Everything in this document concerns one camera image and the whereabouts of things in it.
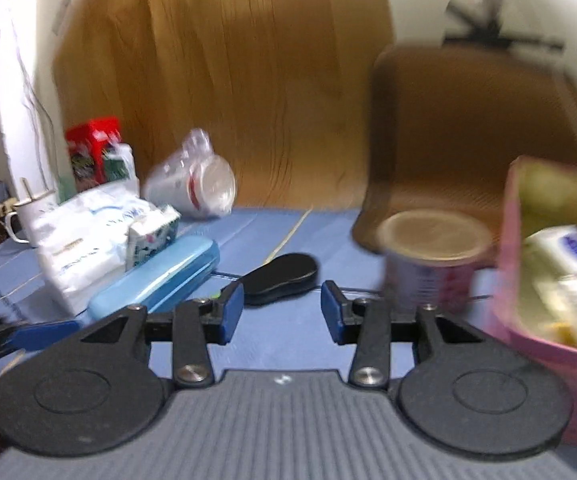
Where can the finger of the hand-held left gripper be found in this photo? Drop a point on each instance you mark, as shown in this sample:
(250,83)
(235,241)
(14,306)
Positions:
(43,334)

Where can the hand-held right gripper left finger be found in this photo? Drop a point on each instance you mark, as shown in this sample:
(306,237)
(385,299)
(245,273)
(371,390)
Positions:
(232,312)

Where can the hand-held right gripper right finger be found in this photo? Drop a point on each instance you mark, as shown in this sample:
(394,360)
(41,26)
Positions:
(333,312)

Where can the black oval case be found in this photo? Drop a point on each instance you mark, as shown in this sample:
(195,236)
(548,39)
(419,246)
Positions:
(283,275)

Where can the pink tin box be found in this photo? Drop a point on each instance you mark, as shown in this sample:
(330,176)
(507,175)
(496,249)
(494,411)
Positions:
(533,350)

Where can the light blue case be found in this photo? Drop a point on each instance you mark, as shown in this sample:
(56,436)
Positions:
(163,275)

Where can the blue tablecloth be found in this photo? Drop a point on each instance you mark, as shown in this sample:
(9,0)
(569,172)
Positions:
(248,230)

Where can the white tissue pack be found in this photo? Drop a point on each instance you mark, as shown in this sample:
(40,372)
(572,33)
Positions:
(83,240)

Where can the small printed carton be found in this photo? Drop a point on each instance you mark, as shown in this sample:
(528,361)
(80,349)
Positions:
(151,237)

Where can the white lidded snack can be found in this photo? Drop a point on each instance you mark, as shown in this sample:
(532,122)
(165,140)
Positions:
(433,260)

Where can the white enamel mug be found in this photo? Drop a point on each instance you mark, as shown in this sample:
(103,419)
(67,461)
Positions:
(33,220)

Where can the bagged plastic cups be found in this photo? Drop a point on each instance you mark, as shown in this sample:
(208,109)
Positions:
(198,180)

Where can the green white box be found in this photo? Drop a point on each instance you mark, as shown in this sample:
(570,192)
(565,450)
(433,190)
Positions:
(116,164)

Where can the red box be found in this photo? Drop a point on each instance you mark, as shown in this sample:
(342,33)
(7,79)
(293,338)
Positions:
(91,142)

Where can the brown chair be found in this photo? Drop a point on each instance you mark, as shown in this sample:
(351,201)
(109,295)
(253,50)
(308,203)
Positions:
(468,130)

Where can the wood pattern board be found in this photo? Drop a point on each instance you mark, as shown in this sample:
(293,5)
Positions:
(218,70)

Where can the black stand base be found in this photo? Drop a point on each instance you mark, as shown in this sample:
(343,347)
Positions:
(498,35)

